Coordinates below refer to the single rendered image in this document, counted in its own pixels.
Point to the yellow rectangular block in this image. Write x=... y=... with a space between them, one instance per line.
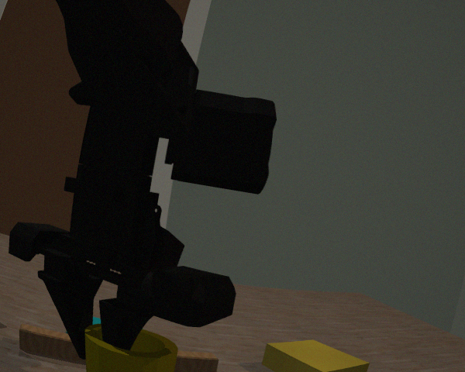
x=310 y=356

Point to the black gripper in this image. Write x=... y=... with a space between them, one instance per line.
x=107 y=227

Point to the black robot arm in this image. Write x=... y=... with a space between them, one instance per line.
x=140 y=83

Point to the olive yellow cup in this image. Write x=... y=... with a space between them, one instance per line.
x=150 y=352

